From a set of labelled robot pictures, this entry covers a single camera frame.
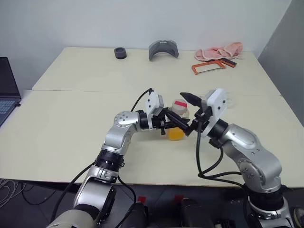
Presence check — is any orange hacksaw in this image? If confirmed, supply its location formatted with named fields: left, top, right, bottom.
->
left=191, top=57, right=238, bottom=76

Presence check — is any pink towel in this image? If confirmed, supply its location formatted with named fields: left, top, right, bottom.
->
left=195, top=41, right=244, bottom=61

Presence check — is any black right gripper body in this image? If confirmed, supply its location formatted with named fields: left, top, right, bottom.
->
left=194, top=98, right=213, bottom=127

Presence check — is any dark rounded shape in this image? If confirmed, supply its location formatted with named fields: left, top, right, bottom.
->
left=179, top=198, right=214, bottom=228
left=123, top=203, right=149, bottom=228

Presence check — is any thin black floor cable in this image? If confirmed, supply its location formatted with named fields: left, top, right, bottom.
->
left=22, top=182, right=63, bottom=206

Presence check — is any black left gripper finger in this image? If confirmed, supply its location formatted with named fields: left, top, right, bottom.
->
left=164, top=122, right=189, bottom=133
left=167, top=112, right=191, bottom=127

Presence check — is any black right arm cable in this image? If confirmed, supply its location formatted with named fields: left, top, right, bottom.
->
left=195, top=118, right=248, bottom=189

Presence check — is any grey curved plastic shell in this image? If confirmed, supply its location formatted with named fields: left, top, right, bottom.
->
left=148, top=39, right=180, bottom=62

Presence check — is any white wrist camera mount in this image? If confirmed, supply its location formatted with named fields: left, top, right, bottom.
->
left=145, top=91, right=164, bottom=130
left=201, top=88, right=229, bottom=138

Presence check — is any dark laptop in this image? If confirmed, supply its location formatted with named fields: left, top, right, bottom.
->
left=0, top=57, right=22, bottom=127

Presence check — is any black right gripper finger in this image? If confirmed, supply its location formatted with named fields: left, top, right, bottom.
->
left=185, top=119, right=200, bottom=137
left=180, top=92, right=203, bottom=108

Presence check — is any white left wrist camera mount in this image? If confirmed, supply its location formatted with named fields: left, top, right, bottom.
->
left=145, top=91, right=164, bottom=130

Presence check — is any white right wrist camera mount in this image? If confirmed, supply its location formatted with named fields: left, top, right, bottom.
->
left=201, top=88, right=229, bottom=138

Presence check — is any clear bottle with orange drink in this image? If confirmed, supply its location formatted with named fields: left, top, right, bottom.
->
left=167, top=98, right=190, bottom=141

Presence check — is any white cable bundle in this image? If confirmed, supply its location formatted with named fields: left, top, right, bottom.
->
left=0, top=179, right=27, bottom=208

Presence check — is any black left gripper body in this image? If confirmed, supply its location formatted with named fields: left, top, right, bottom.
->
left=152, top=108, right=172, bottom=135

